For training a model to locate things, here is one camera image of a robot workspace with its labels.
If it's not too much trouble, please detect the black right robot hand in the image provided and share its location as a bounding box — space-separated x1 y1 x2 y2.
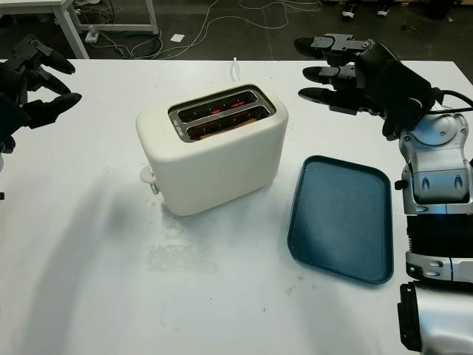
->
294 32 418 141

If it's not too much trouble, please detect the dark blue plastic tray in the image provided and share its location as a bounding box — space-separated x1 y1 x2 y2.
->
287 155 393 285

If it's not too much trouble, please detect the browned toast slice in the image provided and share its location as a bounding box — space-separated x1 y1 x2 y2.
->
197 117 259 141

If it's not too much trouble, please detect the thin white floor cable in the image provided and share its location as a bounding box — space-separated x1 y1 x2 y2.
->
98 31 163 60

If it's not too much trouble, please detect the white two-slot toaster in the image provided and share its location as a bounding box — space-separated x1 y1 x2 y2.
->
135 84 289 217

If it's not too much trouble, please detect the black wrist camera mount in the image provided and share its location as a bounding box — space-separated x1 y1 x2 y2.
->
0 92 31 141
379 58 434 120

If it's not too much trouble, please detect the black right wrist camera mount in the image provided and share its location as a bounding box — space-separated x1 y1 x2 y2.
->
379 58 434 120

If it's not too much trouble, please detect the black equipment base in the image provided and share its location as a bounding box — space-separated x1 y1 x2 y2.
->
423 0 450 21

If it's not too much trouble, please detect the white background desk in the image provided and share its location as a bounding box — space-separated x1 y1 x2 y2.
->
0 0 160 60

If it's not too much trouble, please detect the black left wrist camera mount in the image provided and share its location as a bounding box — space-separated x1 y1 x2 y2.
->
0 92 31 141

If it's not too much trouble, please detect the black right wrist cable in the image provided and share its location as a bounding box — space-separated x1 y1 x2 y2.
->
431 87 473 112

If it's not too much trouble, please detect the white toaster power cord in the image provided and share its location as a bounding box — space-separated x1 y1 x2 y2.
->
229 57 243 83

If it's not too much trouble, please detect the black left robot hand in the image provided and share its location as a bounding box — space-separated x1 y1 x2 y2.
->
0 35 83 155

